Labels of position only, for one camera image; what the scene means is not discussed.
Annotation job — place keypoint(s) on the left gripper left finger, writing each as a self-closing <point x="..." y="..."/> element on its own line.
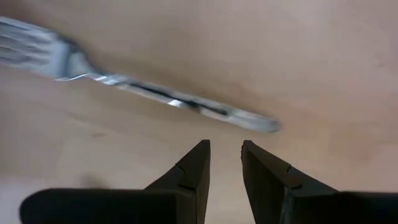
<point x="124" y="207"/>

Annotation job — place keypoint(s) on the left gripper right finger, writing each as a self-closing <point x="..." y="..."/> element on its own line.
<point x="311" y="207"/>

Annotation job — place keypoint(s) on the silver fork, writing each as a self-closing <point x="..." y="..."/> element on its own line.
<point x="77" y="65"/>

